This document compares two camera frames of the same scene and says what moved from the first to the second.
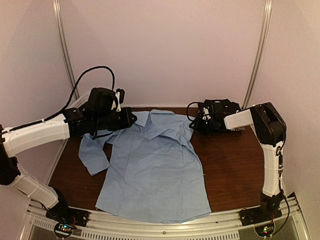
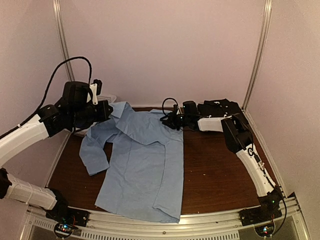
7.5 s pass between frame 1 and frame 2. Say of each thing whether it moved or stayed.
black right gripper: moved
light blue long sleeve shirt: moved
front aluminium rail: stayed
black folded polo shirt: stayed
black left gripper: moved
